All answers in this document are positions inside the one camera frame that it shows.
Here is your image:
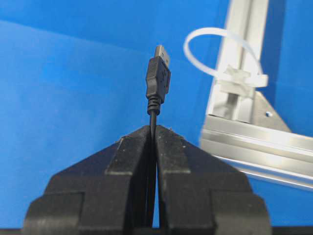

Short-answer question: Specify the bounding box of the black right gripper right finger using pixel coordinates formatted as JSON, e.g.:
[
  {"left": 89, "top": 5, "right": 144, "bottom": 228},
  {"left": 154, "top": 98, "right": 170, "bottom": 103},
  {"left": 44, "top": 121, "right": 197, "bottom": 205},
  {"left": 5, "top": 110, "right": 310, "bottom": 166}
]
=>
[{"left": 155, "top": 125, "right": 271, "bottom": 235}]

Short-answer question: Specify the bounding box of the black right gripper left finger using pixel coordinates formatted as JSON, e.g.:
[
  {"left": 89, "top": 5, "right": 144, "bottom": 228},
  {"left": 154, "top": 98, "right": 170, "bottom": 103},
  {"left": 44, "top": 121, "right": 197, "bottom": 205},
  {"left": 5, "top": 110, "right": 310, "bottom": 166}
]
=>
[{"left": 23, "top": 126, "right": 153, "bottom": 235}]

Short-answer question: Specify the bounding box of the black USB cable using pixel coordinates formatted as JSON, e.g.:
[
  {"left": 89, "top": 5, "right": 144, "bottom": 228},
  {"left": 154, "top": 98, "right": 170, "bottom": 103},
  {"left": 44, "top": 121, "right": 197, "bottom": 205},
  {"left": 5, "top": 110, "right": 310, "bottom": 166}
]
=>
[{"left": 145, "top": 45, "right": 171, "bottom": 228}]

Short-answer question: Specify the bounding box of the white zip tie loop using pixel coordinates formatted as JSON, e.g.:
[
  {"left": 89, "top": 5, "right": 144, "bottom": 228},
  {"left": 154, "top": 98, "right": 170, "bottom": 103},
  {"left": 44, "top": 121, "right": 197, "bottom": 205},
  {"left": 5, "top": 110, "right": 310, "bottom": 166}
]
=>
[{"left": 183, "top": 27, "right": 268, "bottom": 88}]

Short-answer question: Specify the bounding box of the square aluminium extrusion frame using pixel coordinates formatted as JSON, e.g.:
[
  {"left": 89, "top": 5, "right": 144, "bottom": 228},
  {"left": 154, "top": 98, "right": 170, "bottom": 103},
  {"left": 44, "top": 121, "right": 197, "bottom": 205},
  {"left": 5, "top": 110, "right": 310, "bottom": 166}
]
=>
[{"left": 200, "top": 0, "right": 313, "bottom": 191}]

